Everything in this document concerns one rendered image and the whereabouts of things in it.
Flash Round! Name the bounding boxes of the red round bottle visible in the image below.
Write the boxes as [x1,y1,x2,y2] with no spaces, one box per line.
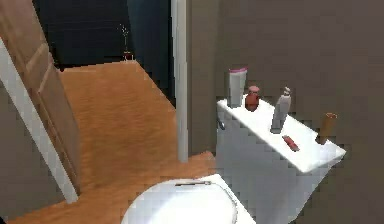
[244,85,261,113]

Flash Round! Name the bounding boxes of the grey tube with pink cap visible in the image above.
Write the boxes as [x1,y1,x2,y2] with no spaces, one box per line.
[227,66,249,109]

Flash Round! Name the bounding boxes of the grey spray bottle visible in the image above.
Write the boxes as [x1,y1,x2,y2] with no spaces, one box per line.
[269,86,293,135]

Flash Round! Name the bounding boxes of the thin plant in red pot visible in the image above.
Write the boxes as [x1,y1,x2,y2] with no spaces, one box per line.
[119,23,135,62]

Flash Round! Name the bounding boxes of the white toilet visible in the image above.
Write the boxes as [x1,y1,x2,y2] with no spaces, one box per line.
[120,98,347,224]

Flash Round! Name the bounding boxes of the small red tube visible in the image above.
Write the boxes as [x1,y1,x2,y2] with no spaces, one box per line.
[281,134,301,153]

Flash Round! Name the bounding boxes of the brown cardboard roll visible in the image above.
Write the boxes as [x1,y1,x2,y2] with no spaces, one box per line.
[315,112,338,146]

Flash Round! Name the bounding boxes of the brown wooden room door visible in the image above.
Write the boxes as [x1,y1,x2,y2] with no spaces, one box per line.
[0,0,82,196]

